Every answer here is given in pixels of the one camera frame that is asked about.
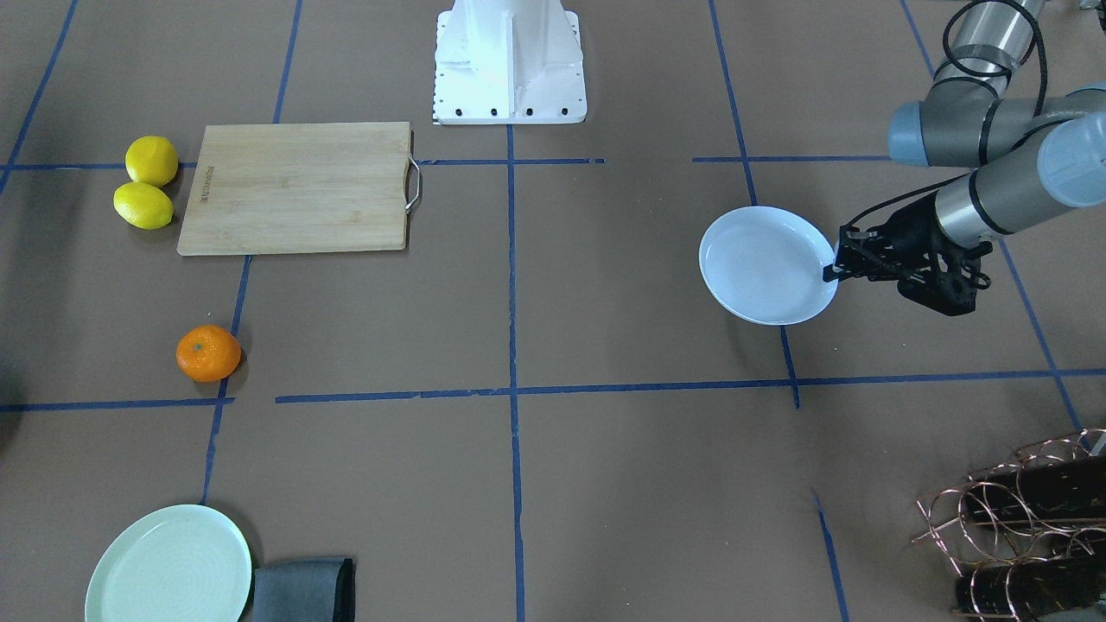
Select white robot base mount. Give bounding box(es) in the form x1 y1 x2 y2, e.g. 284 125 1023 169
432 1 588 125

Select dark green wine bottle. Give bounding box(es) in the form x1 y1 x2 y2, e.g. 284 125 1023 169
954 554 1105 621

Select light blue plate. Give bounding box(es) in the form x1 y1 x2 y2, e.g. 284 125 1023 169
698 206 837 326

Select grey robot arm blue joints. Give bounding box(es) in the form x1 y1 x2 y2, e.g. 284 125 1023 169
881 1 1103 249

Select grey folded cloth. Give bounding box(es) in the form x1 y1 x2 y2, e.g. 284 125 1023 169
251 556 356 621

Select yellow lemon near board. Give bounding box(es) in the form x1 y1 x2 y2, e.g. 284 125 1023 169
113 182 175 230

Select orange mandarin fruit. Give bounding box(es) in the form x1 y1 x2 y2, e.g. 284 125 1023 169
176 324 244 383

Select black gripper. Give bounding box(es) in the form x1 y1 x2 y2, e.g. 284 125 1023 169
822 200 993 317

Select bamboo cutting board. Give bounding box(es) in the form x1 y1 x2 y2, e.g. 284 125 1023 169
177 122 422 257

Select light green plate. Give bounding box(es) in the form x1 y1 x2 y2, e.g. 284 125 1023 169
84 505 253 621

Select yellow lemon outer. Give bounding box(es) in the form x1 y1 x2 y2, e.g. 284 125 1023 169
124 136 181 187

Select copper wire wine rack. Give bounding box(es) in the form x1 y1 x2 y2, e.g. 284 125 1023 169
915 428 1105 621

